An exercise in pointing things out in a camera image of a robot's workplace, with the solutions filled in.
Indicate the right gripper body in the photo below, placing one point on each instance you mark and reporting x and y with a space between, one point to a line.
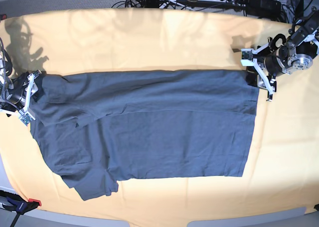
16 94

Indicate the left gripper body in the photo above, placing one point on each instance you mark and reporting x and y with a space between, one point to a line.
268 64

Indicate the blue-grey T-shirt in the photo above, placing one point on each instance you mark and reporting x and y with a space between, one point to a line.
96 129

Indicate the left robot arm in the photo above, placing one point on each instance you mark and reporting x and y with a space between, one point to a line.
302 43

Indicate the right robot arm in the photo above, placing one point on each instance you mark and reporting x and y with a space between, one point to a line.
7 67

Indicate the black power adapter brick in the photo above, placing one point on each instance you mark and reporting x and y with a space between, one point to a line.
269 6

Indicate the yellow tablecloth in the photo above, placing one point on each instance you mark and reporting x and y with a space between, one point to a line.
282 171

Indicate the blue red bar clamp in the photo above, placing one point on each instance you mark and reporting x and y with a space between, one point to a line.
15 203

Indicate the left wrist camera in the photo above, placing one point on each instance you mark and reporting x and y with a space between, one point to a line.
247 54

